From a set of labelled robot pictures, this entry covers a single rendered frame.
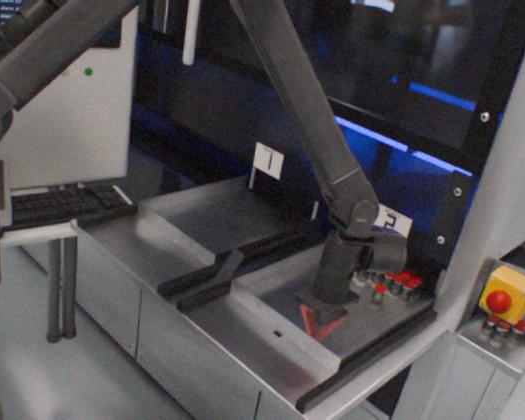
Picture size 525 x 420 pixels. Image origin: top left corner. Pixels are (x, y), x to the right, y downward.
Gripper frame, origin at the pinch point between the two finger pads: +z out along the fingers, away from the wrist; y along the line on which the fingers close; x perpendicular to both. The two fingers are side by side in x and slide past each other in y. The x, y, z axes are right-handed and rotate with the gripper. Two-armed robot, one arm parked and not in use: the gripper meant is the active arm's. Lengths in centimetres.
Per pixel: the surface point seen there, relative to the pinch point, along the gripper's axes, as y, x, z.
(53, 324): 12, 97, 63
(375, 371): 5.6, -9.9, 1.9
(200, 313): -8.5, 18.3, 3.2
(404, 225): 26.6, 3.0, -15.3
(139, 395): 34, 76, 88
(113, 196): 9, 72, 7
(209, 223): 14.4, 42.0, 0.9
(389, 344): 11.0, -8.5, -0.6
